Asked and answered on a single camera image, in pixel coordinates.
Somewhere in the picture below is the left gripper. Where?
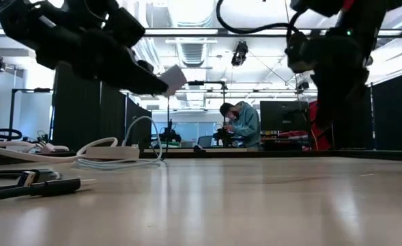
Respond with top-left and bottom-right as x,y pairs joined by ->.
36,32 -> 169,96

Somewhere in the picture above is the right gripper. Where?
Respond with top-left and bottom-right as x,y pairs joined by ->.
311,33 -> 371,130

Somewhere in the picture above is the small white wall charger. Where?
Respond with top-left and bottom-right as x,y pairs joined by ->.
159,64 -> 188,98

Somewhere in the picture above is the white power strip with cord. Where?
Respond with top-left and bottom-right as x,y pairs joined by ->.
0,136 -> 141,164

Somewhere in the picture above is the light blue braided USB cable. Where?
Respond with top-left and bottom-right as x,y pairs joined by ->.
73,115 -> 164,172

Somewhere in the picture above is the black USB cable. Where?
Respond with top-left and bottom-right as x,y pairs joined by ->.
0,168 -> 98,203

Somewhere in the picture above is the red storage bin rack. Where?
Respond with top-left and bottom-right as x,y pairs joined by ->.
308,100 -> 333,151

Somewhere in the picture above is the black computer monitor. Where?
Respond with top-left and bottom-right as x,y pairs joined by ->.
259,100 -> 310,133

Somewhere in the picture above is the black curtain partition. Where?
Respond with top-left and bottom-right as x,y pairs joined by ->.
371,70 -> 402,151
51,61 -> 153,151

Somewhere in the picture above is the background robot station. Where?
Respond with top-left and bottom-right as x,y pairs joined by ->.
151,119 -> 183,148

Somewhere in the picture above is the person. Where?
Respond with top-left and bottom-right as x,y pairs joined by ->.
219,100 -> 261,150

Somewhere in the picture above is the grey office chair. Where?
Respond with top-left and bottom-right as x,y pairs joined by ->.
197,135 -> 214,148

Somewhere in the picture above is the black metal stand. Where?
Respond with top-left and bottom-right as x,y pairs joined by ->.
9,87 -> 54,141

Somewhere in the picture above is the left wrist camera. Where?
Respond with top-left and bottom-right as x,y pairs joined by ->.
103,6 -> 146,49

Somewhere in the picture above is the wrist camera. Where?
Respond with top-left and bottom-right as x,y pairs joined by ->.
103,6 -> 146,49
285,31 -> 316,73

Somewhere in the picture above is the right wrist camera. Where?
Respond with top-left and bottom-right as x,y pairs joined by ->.
285,31 -> 316,73

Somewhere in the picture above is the black aluminium table frame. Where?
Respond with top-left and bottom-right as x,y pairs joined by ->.
0,147 -> 402,163

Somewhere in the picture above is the white plug and cable bundle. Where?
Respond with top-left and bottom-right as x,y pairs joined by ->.
16,129 -> 71,154

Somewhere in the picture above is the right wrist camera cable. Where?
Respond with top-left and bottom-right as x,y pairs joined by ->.
215,0 -> 302,35

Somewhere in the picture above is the black cable loop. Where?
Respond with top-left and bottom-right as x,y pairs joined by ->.
0,128 -> 23,141

